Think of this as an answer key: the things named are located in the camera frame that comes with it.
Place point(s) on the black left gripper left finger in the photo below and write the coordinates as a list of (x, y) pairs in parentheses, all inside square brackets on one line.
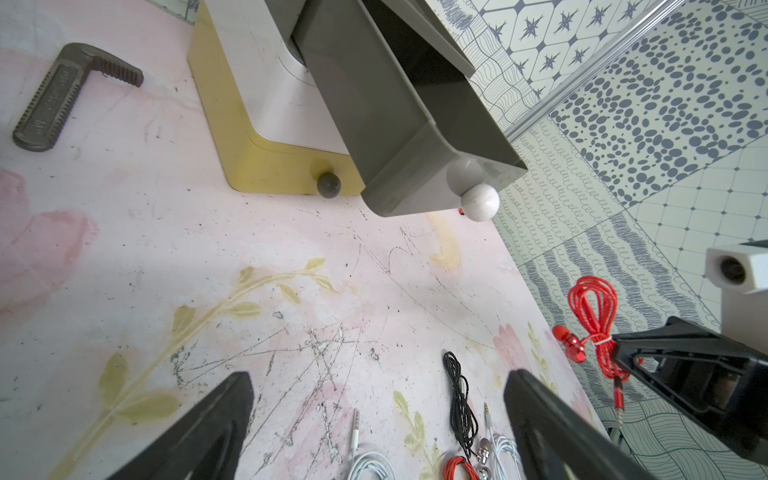
[(205, 443)]

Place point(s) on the black earphones small bundle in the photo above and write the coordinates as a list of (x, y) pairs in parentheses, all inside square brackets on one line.
[(463, 422)]

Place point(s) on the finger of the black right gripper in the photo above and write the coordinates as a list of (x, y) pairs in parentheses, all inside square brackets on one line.
[(718, 383)]

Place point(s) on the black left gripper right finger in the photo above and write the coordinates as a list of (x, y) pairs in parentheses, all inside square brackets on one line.
[(553, 440)]

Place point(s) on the yellow white drawer cabinet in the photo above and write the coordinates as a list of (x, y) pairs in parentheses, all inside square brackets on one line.
[(272, 130)]

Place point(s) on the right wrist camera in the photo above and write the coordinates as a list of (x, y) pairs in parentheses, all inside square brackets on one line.
[(740, 271)]

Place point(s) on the white earphones right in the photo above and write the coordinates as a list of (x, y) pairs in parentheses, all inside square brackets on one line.
[(497, 454)]

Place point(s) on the white earphones middle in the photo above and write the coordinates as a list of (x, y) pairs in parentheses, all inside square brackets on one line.
[(369, 462)]

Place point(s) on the white earphones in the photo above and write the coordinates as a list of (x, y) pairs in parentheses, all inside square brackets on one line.
[(497, 454), (369, 462)]

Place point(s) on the grey top drawer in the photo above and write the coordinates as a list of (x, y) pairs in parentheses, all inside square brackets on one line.
[(397, 87)]

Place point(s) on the dark grey hex wrench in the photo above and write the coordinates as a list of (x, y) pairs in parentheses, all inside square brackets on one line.
[(44, 118)]

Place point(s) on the red earphones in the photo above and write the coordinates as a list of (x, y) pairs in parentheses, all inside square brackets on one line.
[(594, 302), (459, 467)]

